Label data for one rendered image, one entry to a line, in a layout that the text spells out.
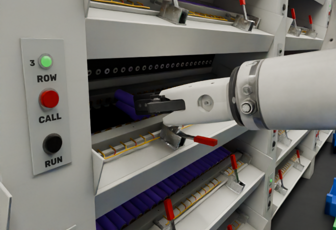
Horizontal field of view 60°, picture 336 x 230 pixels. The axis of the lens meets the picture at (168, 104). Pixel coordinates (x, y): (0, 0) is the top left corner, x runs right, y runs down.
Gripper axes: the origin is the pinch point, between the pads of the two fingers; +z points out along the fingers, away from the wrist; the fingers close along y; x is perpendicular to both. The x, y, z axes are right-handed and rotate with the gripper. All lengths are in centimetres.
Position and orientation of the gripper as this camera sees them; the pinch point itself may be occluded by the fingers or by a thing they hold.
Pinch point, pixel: (150, 103)
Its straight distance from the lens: 45.5
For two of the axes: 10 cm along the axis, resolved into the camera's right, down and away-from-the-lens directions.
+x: -1.4, -9.9, -1.0
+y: 5.9, -1.6, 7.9
